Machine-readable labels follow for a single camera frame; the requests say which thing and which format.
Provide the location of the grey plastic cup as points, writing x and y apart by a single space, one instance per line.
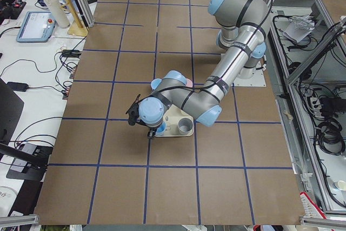
185 126

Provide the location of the cream plastic tray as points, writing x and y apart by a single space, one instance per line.
171 119

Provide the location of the black monitor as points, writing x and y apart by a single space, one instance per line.
30 160

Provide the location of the black power adapter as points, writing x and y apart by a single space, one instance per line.
17 86

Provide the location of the blue teach pendant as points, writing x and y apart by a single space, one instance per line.
37 27

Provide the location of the grey robot arm near tray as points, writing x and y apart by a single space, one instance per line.
244 27

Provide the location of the black gripper near tray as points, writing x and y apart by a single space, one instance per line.
152 129

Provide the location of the light blue plastic cup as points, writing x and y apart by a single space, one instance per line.
161 129

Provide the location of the pink plastic cup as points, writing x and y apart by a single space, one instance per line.
189 83

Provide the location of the crumpled white paper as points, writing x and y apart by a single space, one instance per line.
299 28

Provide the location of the wooden stand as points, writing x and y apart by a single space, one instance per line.
77 28

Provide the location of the white arm base plate near tray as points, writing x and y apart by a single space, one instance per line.
250 77

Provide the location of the white water bottle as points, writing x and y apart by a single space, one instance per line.
59 15

